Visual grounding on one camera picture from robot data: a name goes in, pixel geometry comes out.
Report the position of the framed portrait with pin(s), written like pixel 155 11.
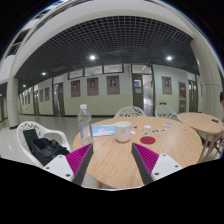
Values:
pixel 167 85
pixel 92 86
pixel 75 88
pixel 113 86

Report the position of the small cards strip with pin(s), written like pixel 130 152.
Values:
pixel 158 130

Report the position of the blue and white paper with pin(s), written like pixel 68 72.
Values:
pixel 103 130

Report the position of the red round coaster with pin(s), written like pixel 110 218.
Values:
pixel 147 140

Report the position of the black bag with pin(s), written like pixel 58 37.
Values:
pixel 42 149

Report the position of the white chair with bag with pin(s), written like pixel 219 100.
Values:
pixel 41 133

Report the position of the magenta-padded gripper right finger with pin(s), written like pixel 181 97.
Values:
pixel 153 166

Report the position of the white paper cup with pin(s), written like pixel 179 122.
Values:
pixel 122 131

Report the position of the open doorway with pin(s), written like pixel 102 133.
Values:
pixel 143 92

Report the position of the small white card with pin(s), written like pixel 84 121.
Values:
pixel 147 126

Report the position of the framed portrait right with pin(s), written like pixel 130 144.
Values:
pixel 167 85

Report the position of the framed portrait far left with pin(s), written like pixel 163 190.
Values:
pixel 75 88

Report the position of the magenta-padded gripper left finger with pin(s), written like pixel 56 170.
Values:
pixel 71 167

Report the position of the white lattice chair right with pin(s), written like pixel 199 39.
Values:
pixel 164 111

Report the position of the white lattice chair middle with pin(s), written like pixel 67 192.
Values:
pixel 129 111

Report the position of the white lattice chair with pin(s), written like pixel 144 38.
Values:
pixel 129 111
pixel 164 111

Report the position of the clear plastic water bottle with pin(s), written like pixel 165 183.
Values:
pixel 85 125

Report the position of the framed portrait left centre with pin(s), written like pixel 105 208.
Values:
pixel 92 86

